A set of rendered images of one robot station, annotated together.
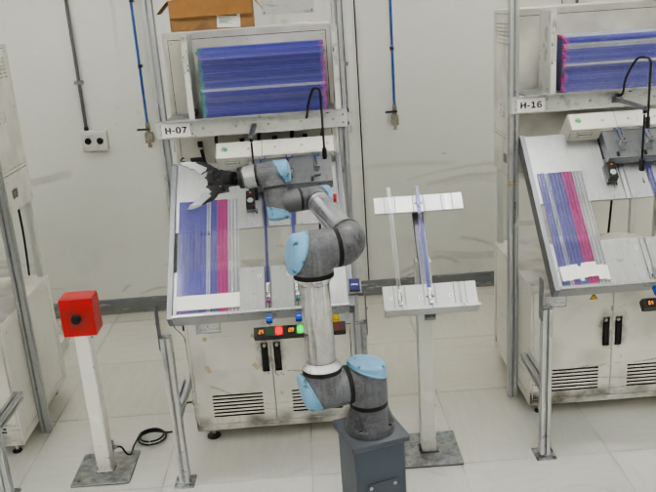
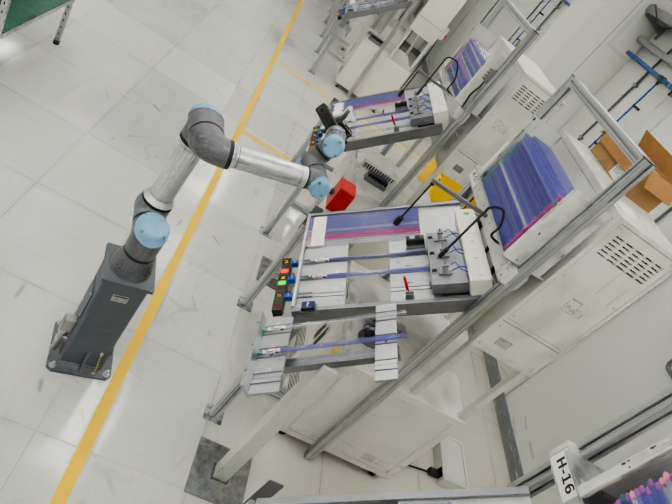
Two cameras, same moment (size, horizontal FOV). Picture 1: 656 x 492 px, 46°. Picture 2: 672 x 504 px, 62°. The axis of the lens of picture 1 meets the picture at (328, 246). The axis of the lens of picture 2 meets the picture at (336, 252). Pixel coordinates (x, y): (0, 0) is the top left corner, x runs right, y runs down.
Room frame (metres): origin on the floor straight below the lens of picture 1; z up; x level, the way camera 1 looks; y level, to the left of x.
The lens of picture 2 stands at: (2.14, -1.65, 2.05)
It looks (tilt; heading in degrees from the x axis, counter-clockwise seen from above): 31 degrees down; 71
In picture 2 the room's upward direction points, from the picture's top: 41 degrees clockwise
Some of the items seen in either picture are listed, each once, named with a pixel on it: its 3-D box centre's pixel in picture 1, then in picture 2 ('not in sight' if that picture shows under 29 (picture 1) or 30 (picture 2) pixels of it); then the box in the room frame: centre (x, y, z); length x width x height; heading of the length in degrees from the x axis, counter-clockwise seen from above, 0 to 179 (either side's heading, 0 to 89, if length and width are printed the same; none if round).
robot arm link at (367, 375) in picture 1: (365, 379); (148, 235); (2.11, -0.08, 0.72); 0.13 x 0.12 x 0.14; 107
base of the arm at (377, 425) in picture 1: (369, 413); (135, 258); (2.12, -0.09, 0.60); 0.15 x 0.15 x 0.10
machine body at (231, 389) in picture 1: (275, 342); (365, 370); (3.34, 0.28, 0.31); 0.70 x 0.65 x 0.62; 91
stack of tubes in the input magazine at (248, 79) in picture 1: (263, 78); (529, 194); (3.22, 0.21, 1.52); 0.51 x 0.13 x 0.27; 91
